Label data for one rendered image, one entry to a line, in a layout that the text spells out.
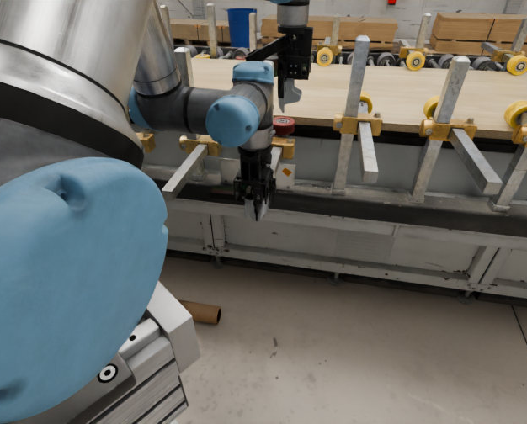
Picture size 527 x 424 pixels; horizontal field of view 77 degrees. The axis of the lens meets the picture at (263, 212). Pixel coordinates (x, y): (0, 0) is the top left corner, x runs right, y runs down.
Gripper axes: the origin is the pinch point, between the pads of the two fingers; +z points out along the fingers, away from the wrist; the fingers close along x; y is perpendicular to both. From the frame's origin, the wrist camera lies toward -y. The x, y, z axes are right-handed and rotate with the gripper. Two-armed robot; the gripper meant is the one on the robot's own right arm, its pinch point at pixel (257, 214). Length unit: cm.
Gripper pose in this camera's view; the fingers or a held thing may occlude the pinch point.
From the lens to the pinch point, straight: 81.5
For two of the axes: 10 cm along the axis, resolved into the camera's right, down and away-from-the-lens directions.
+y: -1.9, 5.9, -7.9
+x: 9.8, 1.1, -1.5
